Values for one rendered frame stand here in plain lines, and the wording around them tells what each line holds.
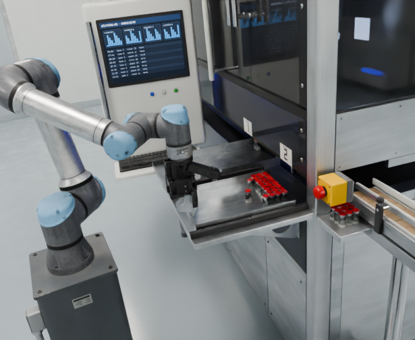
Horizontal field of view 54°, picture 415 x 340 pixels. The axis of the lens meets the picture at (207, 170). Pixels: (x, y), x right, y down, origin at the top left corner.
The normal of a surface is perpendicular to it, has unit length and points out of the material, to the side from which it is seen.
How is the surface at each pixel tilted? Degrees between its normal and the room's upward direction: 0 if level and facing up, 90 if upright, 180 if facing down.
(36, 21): 90
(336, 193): 90
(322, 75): 90
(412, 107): 90
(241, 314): 0
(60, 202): 7
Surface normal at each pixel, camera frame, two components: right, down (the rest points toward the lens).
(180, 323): -0.10, -0.90
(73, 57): 0.30, 0.37
